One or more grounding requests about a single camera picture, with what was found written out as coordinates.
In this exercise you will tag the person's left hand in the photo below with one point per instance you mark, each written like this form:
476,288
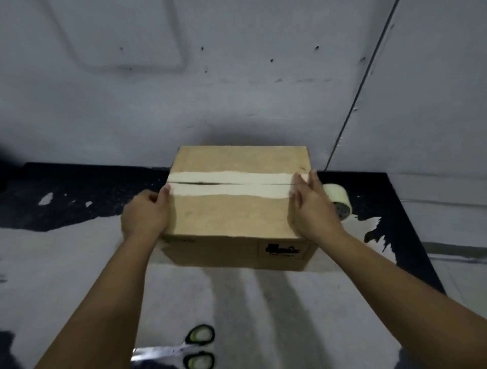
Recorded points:
143,216

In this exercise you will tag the person's right hand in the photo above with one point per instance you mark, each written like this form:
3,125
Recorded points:
314,213

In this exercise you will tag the person's left thumb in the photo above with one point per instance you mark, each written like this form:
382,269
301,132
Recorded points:
164,197

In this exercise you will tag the person's right thumb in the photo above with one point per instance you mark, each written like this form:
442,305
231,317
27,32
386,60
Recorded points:
295,190

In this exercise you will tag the taped brown cardboard box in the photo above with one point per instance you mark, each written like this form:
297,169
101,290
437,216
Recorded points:
237,205

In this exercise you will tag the person's left forearm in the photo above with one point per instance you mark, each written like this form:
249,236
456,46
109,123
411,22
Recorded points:
102,304

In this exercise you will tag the person's right forearm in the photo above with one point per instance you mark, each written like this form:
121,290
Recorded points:
399,300

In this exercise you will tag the roll of beige masking tape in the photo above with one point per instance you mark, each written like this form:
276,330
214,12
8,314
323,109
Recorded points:
338,199

